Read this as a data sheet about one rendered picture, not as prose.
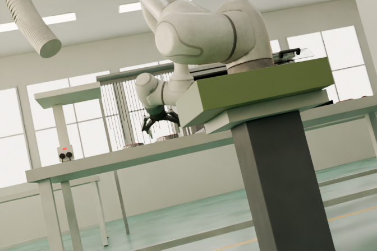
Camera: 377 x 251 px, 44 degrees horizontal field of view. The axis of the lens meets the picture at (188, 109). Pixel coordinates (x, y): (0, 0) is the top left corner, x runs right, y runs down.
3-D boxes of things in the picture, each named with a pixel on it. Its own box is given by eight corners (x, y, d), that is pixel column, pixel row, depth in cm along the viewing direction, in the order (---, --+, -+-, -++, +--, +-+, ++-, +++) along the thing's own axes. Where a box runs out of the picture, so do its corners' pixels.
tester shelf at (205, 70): (295, 56, 257) (293, 49, 258) (175, 79, 245) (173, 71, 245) (269, 75, 300) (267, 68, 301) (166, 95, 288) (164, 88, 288)
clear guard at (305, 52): (315, 55, 231) (312, 44, 232) (270, 64, 227) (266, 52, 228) (290, 71, 263) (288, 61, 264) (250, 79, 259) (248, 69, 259)
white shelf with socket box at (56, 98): (115, 159, 263) (99, 80, 269) (48, 173, 256) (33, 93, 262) (115, 162, 298) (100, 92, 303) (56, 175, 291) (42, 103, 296)
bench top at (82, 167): (482, 81, 232) (479, 71, 233) (27, 182, 191) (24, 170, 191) (372, 112, 331) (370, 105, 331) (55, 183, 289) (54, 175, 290)
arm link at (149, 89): (137, 109, 205) (166, 111, 201) (127, 87, 192) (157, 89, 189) (143, 89, 211) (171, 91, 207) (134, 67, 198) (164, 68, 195)
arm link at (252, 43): (284, 56, 153) (269, -7, 155) (243, 59, 142) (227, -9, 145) (251, 70, 166) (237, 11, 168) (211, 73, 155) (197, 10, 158)
